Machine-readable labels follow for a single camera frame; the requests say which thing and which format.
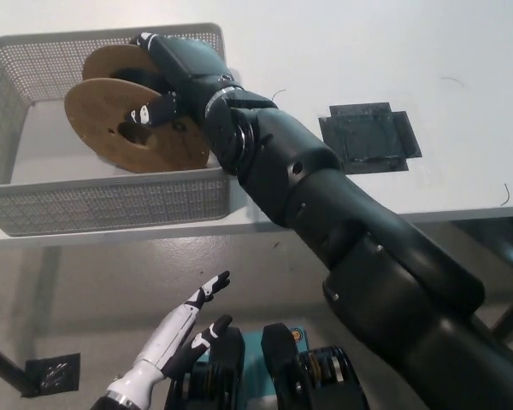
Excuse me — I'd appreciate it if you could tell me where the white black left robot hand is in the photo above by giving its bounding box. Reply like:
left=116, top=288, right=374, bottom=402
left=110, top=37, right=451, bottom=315
left=105, top=270, right=234, bottom=405

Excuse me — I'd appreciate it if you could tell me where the brown cardboard filament spool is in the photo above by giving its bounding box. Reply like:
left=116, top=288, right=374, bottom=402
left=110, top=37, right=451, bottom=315
left=63, top=45, right=210, bottom=174

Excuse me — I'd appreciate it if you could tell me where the black teal robot body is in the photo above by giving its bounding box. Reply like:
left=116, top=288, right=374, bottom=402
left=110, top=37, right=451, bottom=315
left=164, top=323, right=371, bottom=410

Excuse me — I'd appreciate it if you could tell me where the grey perforated plastic basket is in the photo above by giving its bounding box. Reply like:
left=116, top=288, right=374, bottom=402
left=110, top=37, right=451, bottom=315
left=0, top=22, right=233, bottom=237

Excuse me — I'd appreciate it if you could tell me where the black tape patch on table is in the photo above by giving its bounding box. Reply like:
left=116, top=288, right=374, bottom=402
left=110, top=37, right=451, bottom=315
left=318, top=101, right=423, bottom=174

